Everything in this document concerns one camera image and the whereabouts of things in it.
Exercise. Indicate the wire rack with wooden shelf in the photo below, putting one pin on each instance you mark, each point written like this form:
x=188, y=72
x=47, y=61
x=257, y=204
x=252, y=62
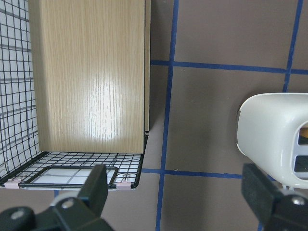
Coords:
x=74, y=90

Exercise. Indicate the pink binder clip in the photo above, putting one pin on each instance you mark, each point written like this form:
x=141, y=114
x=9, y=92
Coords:
x=124, y=184
x=13, y=183

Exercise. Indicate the pink binder clip right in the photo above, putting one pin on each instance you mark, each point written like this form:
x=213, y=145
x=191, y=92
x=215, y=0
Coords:
x=124, y=184

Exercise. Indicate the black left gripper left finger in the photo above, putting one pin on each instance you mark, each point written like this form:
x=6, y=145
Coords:
x=70, y=213

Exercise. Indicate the pink binder clip left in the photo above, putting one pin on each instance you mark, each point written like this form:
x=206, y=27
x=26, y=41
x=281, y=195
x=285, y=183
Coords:
x=13, y=183

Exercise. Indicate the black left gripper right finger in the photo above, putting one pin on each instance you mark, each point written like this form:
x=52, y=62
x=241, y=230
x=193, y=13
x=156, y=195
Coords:
x=276, y=209

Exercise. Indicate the yellow toast in toaster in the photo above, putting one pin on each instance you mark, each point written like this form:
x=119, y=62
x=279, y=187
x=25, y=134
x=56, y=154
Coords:
x=303, y=133

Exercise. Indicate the white toaster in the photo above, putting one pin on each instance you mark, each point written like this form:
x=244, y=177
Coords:
x=268, y=134

